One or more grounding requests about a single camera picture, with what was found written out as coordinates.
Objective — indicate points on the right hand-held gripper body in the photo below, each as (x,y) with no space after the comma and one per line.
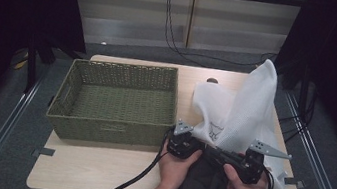
(253,168)

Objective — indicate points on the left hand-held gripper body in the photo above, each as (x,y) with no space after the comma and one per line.
(184,144)

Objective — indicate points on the white mesh laundry bag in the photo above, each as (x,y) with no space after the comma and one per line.
(248,110)

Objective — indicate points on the green woven basket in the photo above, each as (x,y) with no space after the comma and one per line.
(114,106)

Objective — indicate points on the person's left hand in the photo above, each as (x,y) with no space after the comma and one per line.
(173,172)

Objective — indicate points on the grey table clip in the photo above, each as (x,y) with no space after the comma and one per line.
(295,183)
(43,151)

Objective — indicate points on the dark round table grommet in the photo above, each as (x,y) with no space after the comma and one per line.
(212,80)

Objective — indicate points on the black metal stand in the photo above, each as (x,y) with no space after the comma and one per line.
(30,67)
(304,94)

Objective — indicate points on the yellow floor tape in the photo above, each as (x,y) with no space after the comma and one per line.
(21,64)

